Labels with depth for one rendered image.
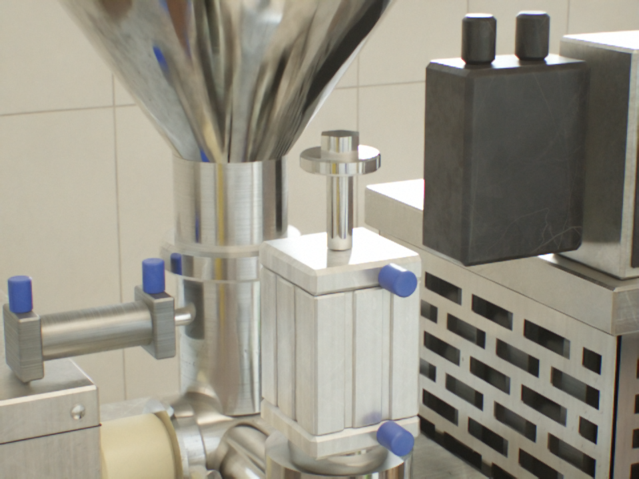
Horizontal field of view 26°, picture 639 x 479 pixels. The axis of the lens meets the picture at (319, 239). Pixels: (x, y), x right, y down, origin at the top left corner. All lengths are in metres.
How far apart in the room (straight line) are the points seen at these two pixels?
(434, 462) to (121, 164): 1.33
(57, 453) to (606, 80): 0.30
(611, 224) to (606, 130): 0.04
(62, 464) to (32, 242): 1.47
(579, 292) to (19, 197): 1.44
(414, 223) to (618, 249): 0.17
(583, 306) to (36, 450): 0.27
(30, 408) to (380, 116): 1.70
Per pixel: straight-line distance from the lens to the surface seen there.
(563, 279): 0.70
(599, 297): 0.68
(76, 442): 0.61
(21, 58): 2.01
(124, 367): 2.17
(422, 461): 0.81
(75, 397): 0.60
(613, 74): 0.67
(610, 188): 0.68
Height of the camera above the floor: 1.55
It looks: 15 degrees down
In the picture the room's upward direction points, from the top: straight up
